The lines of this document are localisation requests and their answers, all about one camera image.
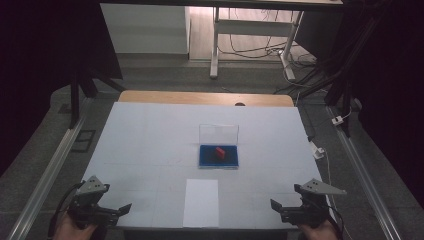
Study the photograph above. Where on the white paper sheet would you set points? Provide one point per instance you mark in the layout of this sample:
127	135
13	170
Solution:
201	203

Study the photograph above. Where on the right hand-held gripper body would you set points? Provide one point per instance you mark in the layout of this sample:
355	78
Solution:
311	201

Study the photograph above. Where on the person's left hand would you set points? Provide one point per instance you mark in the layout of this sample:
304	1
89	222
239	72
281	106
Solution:
71	231

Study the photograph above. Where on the black curtain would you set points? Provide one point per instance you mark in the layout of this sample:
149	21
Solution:
40	66
396	83

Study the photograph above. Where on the black metal stand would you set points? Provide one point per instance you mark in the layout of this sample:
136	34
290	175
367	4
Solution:
81	86
340	83

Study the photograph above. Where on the red stamp block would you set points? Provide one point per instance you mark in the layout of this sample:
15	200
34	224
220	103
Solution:
220	152

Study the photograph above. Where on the white cabinet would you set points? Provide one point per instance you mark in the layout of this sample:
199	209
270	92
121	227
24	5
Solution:
146	30

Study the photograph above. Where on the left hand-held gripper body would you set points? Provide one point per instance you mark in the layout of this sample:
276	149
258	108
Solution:
89	196

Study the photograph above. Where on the aluminium rail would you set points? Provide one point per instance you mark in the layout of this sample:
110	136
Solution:
50	170
363	180

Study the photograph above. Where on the blue ink pad box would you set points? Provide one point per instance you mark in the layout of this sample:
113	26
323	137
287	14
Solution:
218	160

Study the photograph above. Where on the person's right hand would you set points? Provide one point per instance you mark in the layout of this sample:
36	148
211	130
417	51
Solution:
316	232

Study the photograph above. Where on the white power adapter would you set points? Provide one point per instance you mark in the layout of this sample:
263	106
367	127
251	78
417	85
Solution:
337	120

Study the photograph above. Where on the white-legged desk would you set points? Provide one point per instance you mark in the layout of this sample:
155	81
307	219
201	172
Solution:
248	28

